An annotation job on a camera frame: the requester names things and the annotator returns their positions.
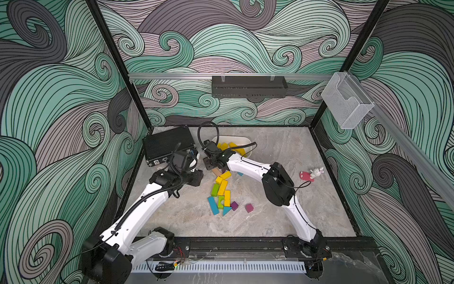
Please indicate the purple cube block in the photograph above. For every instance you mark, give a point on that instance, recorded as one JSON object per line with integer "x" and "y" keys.
{"x": 234, "y": 206}

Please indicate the yellow slanted long block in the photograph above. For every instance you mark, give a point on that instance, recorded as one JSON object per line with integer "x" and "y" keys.
{"x": 223, "y": 177}

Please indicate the light green arch block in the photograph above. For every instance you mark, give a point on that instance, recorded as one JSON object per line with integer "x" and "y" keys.
{"x": 220, "y": 203}

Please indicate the white plastic tub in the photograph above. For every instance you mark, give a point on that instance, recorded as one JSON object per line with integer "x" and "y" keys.
{"x": 241, "y": 141}

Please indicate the black wall-mounted tray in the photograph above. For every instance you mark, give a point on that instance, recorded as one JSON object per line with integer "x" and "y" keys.
{"x": 253, "y": 88}

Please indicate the black aluminium carrying case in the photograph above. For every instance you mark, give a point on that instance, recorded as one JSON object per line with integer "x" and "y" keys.
{"x": 159, "y": 147}

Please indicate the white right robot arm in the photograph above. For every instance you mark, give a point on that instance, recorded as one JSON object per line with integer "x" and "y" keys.
{"x": 281, "y": 192}

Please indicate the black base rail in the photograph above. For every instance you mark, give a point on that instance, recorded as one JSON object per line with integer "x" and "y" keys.
{"x": 289, "y": 247}

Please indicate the natural wood rectangular block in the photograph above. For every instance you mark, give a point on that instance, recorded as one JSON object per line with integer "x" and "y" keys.
{"x": 217, "y": 172}

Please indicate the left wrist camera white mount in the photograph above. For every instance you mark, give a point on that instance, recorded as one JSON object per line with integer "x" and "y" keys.
{"x": 191, "y": 160}

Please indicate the green rectangular block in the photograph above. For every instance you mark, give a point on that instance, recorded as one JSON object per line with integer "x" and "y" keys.
{"x": 215, "y": 189}

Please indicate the pink and white toy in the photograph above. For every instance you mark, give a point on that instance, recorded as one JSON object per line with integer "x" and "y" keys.
{"x": 311, "y": 174}

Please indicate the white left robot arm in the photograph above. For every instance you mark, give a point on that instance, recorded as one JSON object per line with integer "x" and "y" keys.
{"x": 111, "y": 257}

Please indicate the teal triangle block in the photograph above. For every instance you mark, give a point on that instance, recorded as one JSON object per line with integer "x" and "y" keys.
{"x": 226, "y": 210}

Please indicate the clear acrylic wall holder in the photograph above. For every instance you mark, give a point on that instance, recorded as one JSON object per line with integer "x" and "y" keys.
{"x": 347, "y": 100}

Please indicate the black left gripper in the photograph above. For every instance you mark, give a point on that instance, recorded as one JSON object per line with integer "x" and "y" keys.
{"x": 197, "y": 176}

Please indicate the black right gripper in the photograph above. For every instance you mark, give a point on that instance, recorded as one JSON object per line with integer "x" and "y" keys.
{"x": 206, "y": 161}

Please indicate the white slotted cable duct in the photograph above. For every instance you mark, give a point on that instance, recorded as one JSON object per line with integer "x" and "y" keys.
{"x": 242, "y": 266}

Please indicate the magenta cube block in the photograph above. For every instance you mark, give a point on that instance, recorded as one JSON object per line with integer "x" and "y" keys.
{"x": 249, "y": 208}

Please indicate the teal long block at left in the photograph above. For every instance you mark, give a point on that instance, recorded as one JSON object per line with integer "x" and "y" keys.
{"x": 213, "y": 206}

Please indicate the yellow upright long block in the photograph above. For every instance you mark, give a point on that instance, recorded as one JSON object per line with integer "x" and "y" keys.
{"x": 222, "y": 188}

